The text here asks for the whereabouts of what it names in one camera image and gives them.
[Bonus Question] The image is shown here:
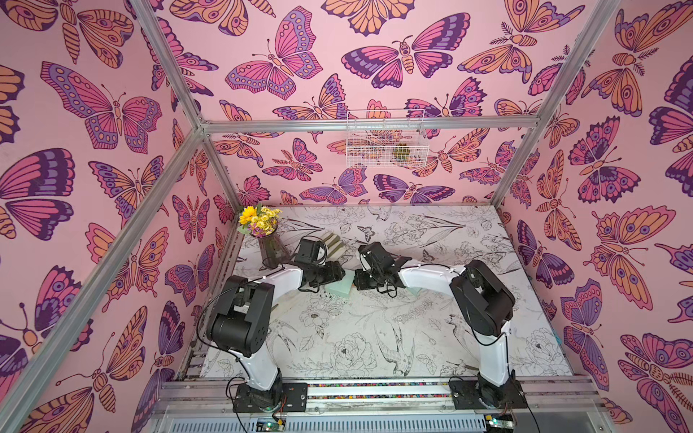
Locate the glass vase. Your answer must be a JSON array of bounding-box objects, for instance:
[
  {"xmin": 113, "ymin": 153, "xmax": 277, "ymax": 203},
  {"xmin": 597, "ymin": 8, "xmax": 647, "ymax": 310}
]
[{"xmin": 258, "ymin": 233, "xmax": 291, "ymax": 269}]

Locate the yellow flower bouquet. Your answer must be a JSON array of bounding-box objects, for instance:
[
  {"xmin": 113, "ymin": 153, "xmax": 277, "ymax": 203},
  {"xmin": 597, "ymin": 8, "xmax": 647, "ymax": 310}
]
[{"xmin": 237, "ymin": 204, "xmax": 281, "ymax": 238}]

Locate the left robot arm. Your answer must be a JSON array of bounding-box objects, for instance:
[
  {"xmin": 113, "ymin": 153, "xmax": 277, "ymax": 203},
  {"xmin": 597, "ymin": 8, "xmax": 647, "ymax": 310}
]
[{"xmin": 205, "ymin": 237, "xmax": 346, "ymax": 411}]

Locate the white wire basket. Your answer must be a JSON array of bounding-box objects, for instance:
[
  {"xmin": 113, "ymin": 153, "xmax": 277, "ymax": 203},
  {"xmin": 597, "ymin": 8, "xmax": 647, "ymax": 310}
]
[{"xmin": 344, "ymin": 117, "xmax": 430, "ymax": 170}]

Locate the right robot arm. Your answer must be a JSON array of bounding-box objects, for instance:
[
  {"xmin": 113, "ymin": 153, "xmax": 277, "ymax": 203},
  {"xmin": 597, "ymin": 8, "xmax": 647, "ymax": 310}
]
[{"xmin": 354, "ymin": 242, "xmax": 515, "ymax": 409}]

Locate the beige garden glove far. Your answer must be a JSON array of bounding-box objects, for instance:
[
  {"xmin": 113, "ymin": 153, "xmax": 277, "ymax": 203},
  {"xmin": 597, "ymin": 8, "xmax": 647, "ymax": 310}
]
[{"xmin": 321, "ymin": 231, "xmax": 348, "ymax": 262}]

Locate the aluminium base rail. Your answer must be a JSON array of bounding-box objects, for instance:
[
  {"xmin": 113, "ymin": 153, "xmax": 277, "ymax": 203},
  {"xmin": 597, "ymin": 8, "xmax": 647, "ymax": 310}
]
[{"xmin": 154, "ymin": 376, "xmax": 604, "ymax": 416}]

